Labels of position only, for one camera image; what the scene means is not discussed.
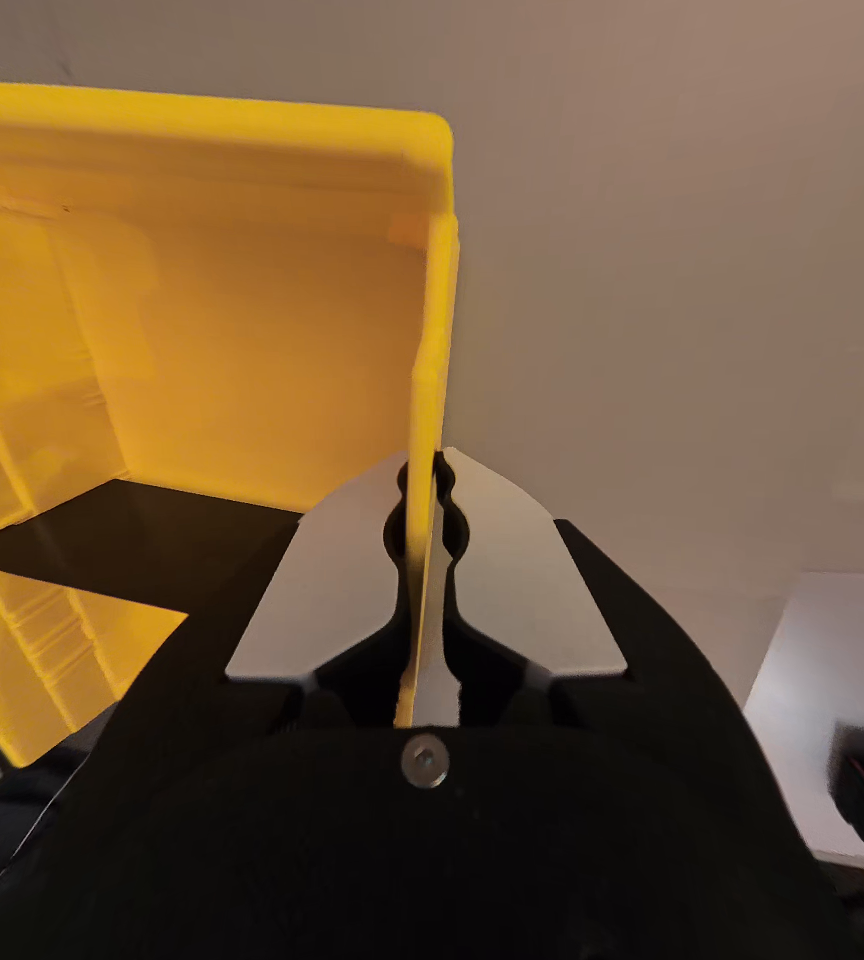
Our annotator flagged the yellow plastic bin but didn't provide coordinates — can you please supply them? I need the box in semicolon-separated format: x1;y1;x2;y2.
0;80;461;769

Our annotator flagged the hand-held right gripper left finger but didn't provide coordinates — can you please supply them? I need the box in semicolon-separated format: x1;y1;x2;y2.
227;458;418;685

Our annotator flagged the white side table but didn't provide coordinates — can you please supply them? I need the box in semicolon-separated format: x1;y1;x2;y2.
743;570;864;882

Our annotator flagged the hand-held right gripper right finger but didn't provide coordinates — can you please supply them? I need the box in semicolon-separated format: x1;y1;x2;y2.
435;446;626;685

